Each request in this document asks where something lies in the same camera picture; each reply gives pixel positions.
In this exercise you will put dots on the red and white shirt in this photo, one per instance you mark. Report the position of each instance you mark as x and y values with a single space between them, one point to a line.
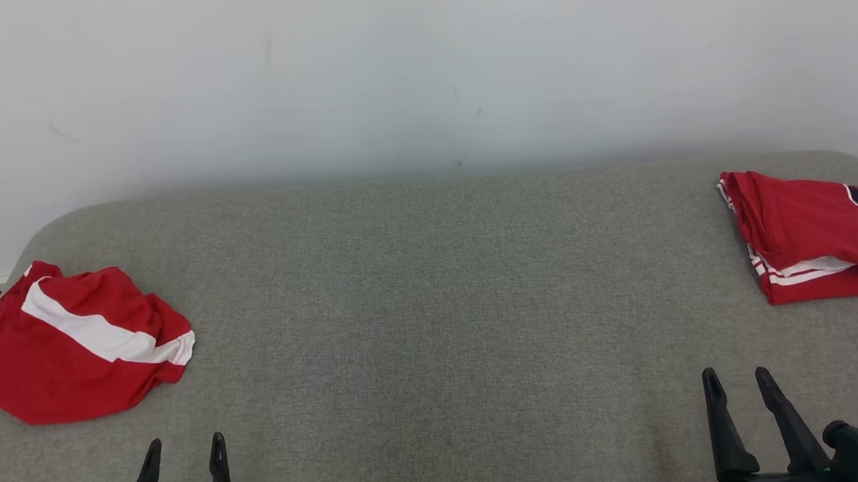
72 367

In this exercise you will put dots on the red jersey with white panels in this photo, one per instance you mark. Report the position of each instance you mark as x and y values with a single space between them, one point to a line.
808 233

